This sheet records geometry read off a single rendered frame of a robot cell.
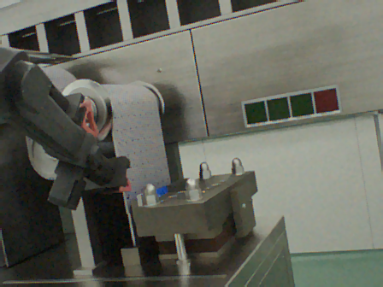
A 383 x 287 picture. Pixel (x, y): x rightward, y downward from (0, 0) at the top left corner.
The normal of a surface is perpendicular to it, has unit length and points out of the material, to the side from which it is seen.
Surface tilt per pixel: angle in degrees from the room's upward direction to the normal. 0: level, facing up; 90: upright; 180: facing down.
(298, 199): 90
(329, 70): 90
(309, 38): 90
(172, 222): 90
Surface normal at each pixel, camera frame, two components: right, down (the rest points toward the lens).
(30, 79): 0.95, 0.30
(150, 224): -0.38, 0.11
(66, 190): 0.01, -0.22
